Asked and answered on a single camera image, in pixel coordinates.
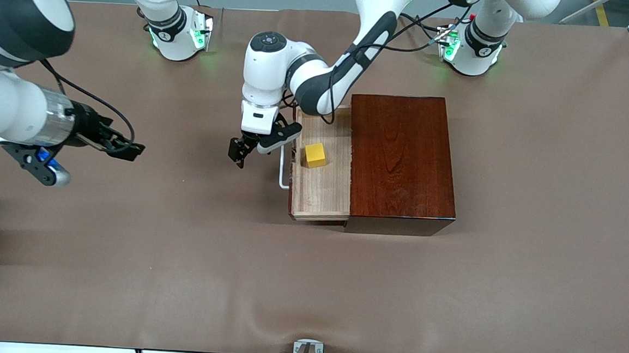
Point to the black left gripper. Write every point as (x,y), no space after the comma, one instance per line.
(247,140)

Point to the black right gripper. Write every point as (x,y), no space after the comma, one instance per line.
(87,126)

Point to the yellow cube block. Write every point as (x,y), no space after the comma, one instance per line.
(314,154)

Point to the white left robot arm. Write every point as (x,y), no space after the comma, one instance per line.
(266,75)

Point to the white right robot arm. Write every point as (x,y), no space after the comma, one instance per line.
(2,108)

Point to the brown table mat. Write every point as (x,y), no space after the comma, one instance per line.
(178,255)

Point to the dark brown wooden cabinet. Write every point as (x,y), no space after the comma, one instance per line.
(403,160)

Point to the grey slanted bar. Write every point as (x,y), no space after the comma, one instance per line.
(584,11)

